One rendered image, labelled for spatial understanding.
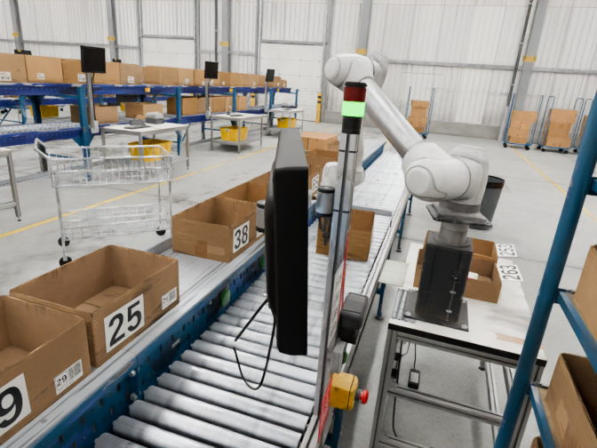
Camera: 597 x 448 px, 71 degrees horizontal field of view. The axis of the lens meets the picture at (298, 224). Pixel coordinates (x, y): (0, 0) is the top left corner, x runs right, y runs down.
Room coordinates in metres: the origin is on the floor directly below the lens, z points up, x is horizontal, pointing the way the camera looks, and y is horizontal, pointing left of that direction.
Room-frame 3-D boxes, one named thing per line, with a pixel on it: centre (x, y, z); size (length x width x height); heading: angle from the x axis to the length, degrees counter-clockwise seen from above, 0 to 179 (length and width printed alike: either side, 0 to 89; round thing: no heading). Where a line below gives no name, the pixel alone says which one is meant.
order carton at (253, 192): (2.26, 0.25, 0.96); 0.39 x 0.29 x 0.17; 163
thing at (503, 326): (1.86, -0.83, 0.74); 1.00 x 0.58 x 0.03; 162
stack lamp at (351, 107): (0.97, -0.10, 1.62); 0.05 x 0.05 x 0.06
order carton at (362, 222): (2.31, -0.29, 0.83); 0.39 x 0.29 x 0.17; 168
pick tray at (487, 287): (1.89, -0.80, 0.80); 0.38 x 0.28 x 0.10; 73
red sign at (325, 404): (0.90, -0.11, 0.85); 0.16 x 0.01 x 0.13; 163
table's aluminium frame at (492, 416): (1.86, -0.83, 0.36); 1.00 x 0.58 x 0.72; 162
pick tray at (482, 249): (2.20, -0.92, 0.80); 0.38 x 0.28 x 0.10; 70
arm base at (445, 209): (1.63, -0.64, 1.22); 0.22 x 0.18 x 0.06; 173
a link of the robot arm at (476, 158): (1.61, -0.63, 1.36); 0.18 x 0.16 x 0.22; 131
